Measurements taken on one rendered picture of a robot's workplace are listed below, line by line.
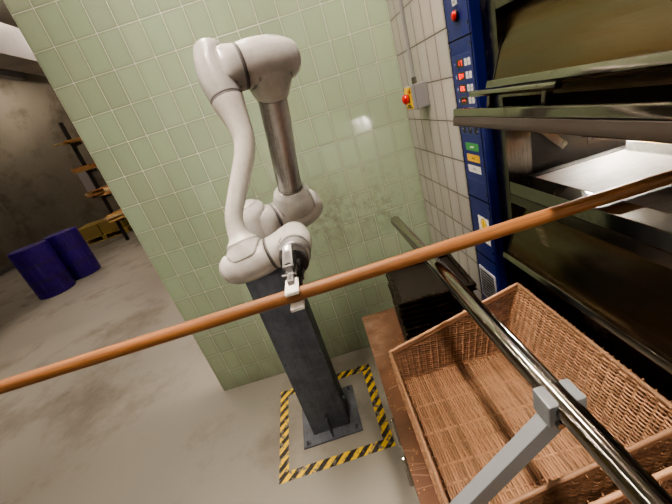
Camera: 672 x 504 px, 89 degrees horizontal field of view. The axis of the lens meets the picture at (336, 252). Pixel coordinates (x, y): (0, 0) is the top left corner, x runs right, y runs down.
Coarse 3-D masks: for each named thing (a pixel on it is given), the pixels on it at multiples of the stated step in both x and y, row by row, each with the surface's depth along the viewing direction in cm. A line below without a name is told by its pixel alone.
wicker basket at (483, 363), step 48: (432, 336) 116; (480, 336) 118; (528, 336) 106; (576, 336) 87; (432, 384) 117; (480, 384) 112; (528, 384) 107; (576, 384) 88; (624, 384) 74; (432, 432) 101; (480, 432) 97; (624, 432) 75; (432, 480) 89; (528, 480) 84; (576, 480) 64
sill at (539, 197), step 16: (528, 176) 102; (512, 192) 103; (528, 192) 95; (544, 192) 88; (560, 192) 86; (576, 192) 83; (608, 208) 72; (624, 208) 70; (640, 208) 68; (608, 224) 71; (624, 224) 67; (640, 224) 64; (656, 224) 62; (640, 240) 65; (656, 240) 62
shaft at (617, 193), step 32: (608, 192) 72; (640, 192) 72; (512, 224) 72; (416, 256) 72; (320, 288) 72; (192, 320) 73; (224, 320) 72; (96, 352) 72; (128, 352) 72; (0, 384) 72
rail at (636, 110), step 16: (464, 112) 87; (480, 112) 79; (496, 112) 73; (512, 112) 67; (528, 112) 63; (544, 112) 59; (560, 112) 55; (576, 112) 52; (592, 112) 49; (608, 112) 47; (624, 112) 44; (640, 112) 42; (656, 112) 40
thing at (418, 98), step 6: (414, 84) 141; (420, 84) 141; (426, 84) 142; (414, 90) 142; (420, 90) 142; (426, 90) 142; (408, 96) 146; (414, 96) 143; (420, 96) 143; (426, 96) 143; (414, 102) 144; (420, 102) 144; (426, 102) 144; (408, 108) 151; (414, 108) 145; (420, 108) 145
